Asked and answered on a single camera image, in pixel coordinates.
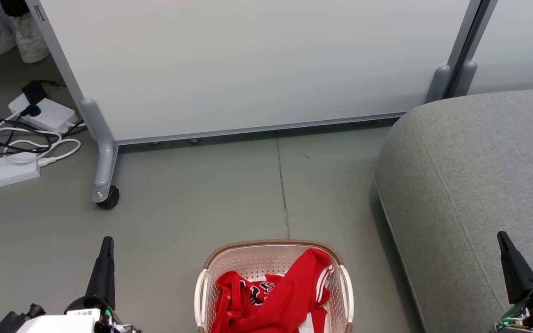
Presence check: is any white flat box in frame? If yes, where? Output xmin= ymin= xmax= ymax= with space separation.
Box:
xmin=0 ymin=155 xmax=40 ymax=194

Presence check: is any black trouser leg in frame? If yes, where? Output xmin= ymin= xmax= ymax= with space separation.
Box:
xmin=0 ymin=0 xmax=30 ymax=18

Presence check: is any large white partition panel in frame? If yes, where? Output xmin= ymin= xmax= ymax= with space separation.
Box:
xmin=25 ymin=0 xmax=482 ymax=145

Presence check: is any white cable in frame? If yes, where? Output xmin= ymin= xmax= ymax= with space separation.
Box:
xmin=0 ymin=110 xmax=82 ymax=168

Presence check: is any grey partition foot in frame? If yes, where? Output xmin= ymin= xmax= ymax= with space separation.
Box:
xmin=454 ymin=61 xmax=478 ymax=97
xmin=425 ymin=65 xmax=452 ymax=103

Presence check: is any grey fabric sofa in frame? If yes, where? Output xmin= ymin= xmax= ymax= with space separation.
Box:
xmin=374 ymin=86 xmax=533 ymax=333

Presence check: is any black caster wheel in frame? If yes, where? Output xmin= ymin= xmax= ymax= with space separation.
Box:
xmin=96 ymin=186 xmax=120 ymax=210

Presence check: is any white perforated laundry basket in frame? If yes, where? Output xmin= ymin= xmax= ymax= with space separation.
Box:
xmin=194 ymin=239 xmax=354 ymax=333

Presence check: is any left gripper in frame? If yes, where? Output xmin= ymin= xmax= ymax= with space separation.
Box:
xmin=17 ymin=236 xmax=142 ymax=333

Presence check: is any black power adapter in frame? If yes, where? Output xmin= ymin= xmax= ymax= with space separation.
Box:
xmin=21 ymin=80 xmax=48 ymax=106

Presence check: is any white power strip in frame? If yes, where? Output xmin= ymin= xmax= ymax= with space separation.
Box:
xmin=8 ymin=94 xmax=78 ymax=134

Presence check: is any red garment white striped trim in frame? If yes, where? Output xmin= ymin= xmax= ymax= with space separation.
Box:
xmin=243 ymin=248 xmax=334 ymax=333

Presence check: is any grey partition leg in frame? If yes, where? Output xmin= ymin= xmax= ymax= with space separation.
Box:
xmin=80 ymin=98 xmax=119 ymax=204

